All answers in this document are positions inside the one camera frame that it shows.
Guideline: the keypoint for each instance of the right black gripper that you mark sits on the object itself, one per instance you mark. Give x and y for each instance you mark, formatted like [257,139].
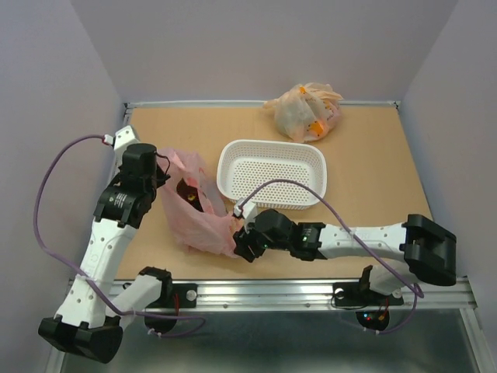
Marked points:
[244,236]

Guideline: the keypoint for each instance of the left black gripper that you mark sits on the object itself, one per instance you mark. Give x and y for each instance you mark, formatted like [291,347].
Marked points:
[161,176]

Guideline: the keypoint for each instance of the pink plastic bag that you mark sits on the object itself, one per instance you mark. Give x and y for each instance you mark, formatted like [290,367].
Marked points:
[210,231]

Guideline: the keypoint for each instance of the dark red plum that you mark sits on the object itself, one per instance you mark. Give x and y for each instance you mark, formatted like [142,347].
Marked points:
[189,194]

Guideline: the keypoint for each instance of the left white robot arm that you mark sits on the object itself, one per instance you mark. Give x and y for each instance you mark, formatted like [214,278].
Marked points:
[87,323]

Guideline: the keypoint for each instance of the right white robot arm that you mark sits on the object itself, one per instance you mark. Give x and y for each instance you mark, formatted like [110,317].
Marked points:
[417,250]

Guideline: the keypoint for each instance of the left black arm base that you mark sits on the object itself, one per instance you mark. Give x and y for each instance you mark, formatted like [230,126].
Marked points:
[176,296]

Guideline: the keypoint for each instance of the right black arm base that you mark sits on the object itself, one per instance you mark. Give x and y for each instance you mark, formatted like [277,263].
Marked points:
[351,295]

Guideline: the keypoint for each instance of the orange white plastic bag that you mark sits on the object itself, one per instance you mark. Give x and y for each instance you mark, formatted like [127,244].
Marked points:
[306,113]

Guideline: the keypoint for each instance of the white perforated plastic basket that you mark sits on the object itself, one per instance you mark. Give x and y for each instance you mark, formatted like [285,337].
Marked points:
[244,165]

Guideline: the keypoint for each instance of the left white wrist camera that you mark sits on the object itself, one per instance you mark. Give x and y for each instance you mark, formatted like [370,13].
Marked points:
[121,140]

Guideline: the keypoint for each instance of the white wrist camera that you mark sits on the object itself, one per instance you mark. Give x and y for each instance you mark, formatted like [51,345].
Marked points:
[121,140]
[246,211]

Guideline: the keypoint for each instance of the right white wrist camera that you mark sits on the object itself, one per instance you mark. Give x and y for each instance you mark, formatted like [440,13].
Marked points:
[246,211]

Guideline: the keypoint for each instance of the aluminium front rail frame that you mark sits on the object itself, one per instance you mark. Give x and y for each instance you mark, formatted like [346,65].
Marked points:
[275,314]

